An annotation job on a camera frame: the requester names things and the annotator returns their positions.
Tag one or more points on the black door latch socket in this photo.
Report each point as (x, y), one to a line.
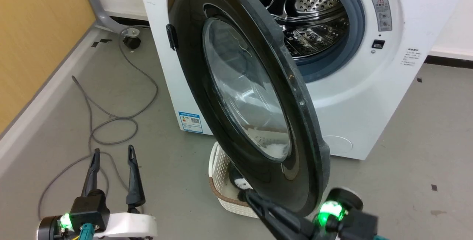
(378, 44)

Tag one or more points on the round white filter cover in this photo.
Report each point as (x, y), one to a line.
(339, 145)

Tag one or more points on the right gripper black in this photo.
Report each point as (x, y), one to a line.
(351, 225)

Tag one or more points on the grey warning sticker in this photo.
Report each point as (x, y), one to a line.
(382, 14)

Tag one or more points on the grey metal stand leg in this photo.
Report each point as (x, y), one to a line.
(101, 19)

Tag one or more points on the white front-load washing machine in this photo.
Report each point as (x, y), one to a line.
(354, 103)

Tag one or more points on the black round washer door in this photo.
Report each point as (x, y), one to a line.
(192, 84)

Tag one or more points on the small black text label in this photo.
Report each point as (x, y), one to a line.
(411, 57)

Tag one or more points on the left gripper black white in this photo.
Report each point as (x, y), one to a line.
(127, 226)

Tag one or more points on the black caster wheel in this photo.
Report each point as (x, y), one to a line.
(132, 43)

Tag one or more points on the black and white plush toy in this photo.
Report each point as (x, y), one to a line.
(242, 183)

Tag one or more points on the blue-grey rubber door gasket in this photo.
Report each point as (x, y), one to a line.
(357, 22)

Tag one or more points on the blue energy label sticker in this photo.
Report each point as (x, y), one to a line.
(190, 122)

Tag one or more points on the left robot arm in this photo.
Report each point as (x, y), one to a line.
(48, 229)

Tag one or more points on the white woven laundry basket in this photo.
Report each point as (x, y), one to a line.
(218, 166)

